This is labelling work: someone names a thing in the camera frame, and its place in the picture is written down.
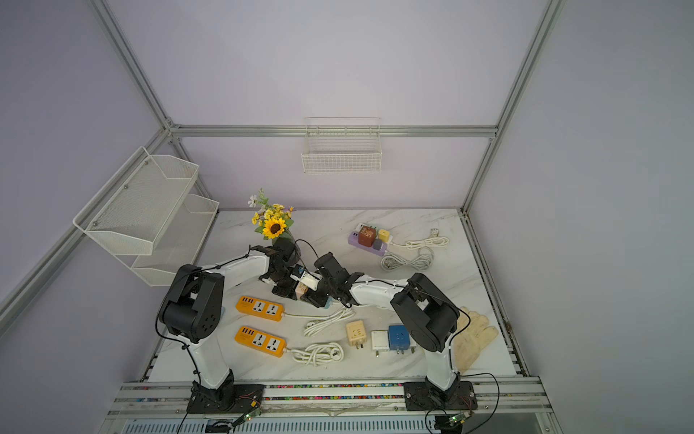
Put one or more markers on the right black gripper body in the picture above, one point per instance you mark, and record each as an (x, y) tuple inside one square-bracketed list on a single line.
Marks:
[(330, 287)]

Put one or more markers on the orange power strip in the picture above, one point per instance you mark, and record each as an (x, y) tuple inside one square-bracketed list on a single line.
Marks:
[(261, 341), (260, 308)]

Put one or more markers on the yellow cube adapter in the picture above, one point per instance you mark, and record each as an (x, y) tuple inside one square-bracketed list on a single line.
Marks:
[(384, 236)]

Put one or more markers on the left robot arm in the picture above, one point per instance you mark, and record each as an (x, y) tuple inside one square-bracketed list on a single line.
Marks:
[(192, 308)]

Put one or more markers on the beige work glove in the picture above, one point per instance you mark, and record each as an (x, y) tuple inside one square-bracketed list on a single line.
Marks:
[(476, 333)]

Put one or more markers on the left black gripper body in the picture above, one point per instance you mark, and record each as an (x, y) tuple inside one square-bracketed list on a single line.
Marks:
[(284, 278)]

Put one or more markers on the blue cube plug adapter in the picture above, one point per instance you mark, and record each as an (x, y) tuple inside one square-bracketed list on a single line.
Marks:
[(399, 340)]

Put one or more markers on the aluminium front rail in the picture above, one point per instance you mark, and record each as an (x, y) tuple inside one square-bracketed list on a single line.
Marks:
[(489, 405)]

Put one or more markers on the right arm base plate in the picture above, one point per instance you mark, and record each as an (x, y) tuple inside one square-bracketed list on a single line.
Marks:
[(425, 396)]

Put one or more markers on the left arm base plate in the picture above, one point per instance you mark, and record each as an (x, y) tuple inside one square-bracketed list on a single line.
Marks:
[(232, 398)]

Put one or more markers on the white two-tier mesh shelf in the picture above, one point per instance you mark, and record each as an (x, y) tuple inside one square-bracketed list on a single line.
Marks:
[(149, 218)]

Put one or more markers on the purple power strip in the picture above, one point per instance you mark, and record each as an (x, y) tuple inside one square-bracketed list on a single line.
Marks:
[(352, 240)]

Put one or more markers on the white charger plug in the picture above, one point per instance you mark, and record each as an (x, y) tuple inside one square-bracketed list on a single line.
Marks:
[(380, 342)]

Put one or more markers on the pink butterfly cube adapter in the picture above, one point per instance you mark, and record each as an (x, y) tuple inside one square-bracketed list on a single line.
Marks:
[(300, 290)]

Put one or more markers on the brown cube adapter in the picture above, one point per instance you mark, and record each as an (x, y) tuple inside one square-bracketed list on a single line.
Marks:
[(367, 236)]

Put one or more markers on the beige cube plug adapter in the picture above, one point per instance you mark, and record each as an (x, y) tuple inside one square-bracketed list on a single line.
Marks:
[(356, 334)]

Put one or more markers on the sunflower bouquet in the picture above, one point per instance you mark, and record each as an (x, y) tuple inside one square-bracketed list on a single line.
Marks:
[(272, 221)]

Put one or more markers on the white wire wall basket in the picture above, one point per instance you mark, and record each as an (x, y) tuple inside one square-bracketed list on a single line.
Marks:
[(342, 146)]

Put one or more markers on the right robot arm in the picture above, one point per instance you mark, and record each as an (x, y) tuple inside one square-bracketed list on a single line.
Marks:
[(430, 317)]

